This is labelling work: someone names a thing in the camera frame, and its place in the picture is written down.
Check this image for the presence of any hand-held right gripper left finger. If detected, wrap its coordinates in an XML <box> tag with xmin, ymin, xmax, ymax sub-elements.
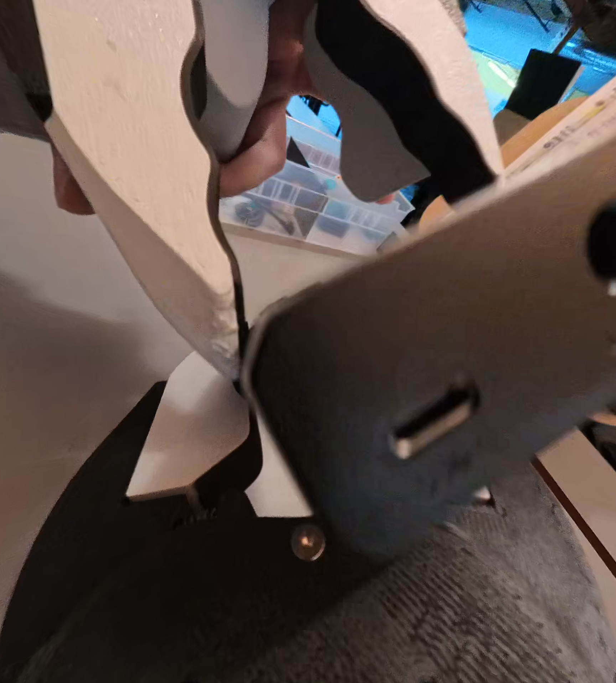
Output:
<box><xmin>125</xmin><ymin>351</ymin><xmax>263</xmax><ymax>505</ymax></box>

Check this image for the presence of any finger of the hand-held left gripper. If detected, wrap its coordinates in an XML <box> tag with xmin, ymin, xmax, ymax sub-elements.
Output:
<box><xmin>302</xmin><ymin>0</ymin><xmax>504</xmax><ymax>205</ymax></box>
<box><xmin>33</xmin><ymin>0</ymin><xmax>248</xmax><ymax>381</ymax></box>

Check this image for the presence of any black multi-port hub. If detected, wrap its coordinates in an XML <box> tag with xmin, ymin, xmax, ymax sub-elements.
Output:
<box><xmin>240</xmin><ymin>107</ymin><xmax>616</xmax><ymax>558</ymax></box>

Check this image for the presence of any person's left hand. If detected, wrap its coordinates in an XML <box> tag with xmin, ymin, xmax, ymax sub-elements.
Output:
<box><xmin>52</xmin><ymin>0</ymin><xmax>319</xmax><ymax>216</ymax></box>

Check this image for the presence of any black square board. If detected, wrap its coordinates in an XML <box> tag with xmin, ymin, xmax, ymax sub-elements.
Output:
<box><xmin>505</xmin><ymin>48</ymin><xmax>584</xmax><ymax>122</ymax></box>

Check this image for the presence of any white printed cardboard box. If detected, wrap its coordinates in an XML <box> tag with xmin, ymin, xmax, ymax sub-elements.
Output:
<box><xmin>502</xmin><ymin>69</ymin><xmax>616</xmax><ymax>179</ymax></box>

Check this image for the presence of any clear plastic organizer box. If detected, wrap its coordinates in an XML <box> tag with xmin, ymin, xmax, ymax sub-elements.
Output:
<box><xmin>220</xmin><ymin>115</ymin><xmax>416</xmax><ymax>258</ymax></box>

